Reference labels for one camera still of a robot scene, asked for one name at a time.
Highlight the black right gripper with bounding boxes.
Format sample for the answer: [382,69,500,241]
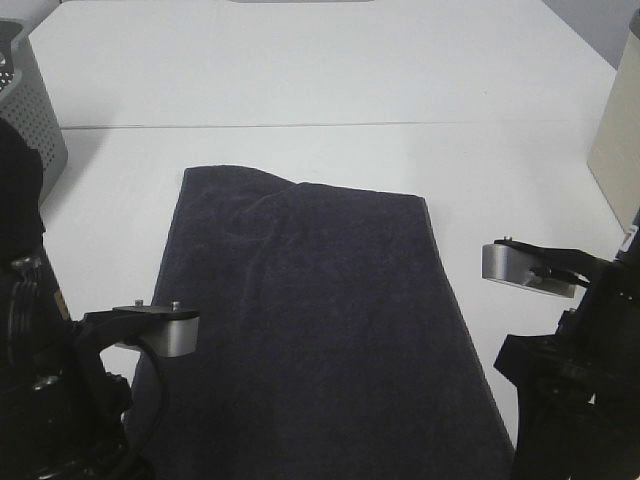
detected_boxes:
[494,309,639,479]

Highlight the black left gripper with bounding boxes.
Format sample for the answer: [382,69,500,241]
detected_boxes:
[1,309,155,479]

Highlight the dark navy towel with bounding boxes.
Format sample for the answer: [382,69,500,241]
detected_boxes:
[143,166,513,479]

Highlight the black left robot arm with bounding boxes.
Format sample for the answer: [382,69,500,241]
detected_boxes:
[1,121,161,479]

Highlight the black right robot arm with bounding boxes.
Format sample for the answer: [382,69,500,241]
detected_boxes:
[482,235,639,479]

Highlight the beige box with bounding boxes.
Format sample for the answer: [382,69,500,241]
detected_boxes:
[587,12,640,228]

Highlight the grey perforated plastic basket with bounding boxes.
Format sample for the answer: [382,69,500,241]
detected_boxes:
[1,18,68,203]

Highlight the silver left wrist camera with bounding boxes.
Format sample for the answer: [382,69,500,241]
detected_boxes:
[112,301,200,358]

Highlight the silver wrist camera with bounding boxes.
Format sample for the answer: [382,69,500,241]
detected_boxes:
[112,301,200,358]
[481,237,611,298]

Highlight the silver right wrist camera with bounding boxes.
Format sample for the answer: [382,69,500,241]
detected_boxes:
[481,237,611,298]

